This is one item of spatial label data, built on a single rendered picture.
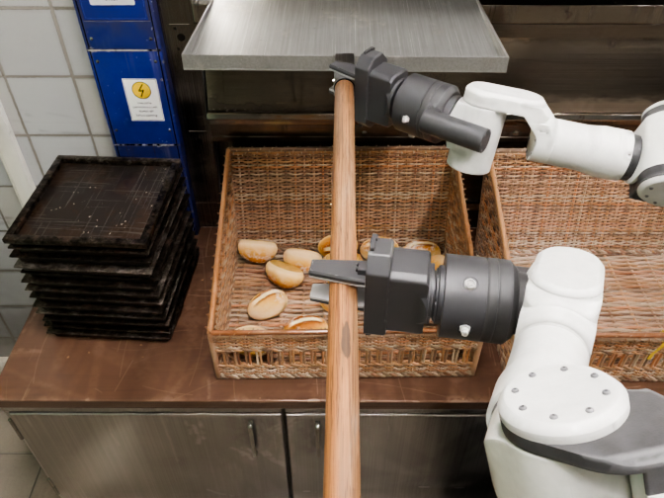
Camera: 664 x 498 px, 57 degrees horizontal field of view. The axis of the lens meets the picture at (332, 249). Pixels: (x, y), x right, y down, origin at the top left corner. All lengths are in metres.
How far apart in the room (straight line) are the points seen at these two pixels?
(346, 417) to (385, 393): 0.78
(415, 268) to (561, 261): 0.14
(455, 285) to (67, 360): 1.04
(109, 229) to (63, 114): 0.40
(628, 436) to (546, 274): 0.24
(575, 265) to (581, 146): 0.31
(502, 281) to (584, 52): 0.96
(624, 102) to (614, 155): 0.65
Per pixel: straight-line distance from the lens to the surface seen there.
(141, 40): 1.41
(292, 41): 1.19
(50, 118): 1.62
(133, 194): 1.37
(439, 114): 0.89
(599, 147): 0.93
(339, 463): 0.52
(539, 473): 0.41
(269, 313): 1.41
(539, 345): 0.54
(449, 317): 0.62
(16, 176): 1.74
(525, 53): 1.48
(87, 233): 1.30
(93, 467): 1.66
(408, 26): 1.26
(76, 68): 1.52
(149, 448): 1.54
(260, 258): 1.53
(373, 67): 0.96
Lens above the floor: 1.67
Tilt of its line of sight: 43 degrees down
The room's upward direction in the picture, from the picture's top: straight up
